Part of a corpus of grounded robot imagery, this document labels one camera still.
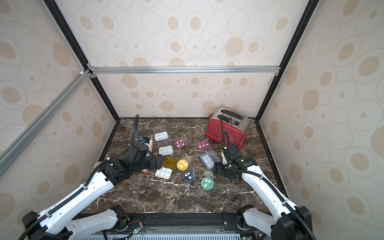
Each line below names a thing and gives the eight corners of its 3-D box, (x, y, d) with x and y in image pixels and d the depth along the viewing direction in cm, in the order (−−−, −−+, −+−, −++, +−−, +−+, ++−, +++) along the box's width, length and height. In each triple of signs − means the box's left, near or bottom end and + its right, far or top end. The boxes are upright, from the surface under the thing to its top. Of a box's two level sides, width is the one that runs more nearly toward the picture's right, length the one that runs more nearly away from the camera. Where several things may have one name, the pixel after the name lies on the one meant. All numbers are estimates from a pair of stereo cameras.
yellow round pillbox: (175, 167, 95) (175, 165, 93) (184, 154, 101) (183, 152, 99) (185, 172, 93) (184, 170, 91) (193, 159, 99) (193, 156, 97)
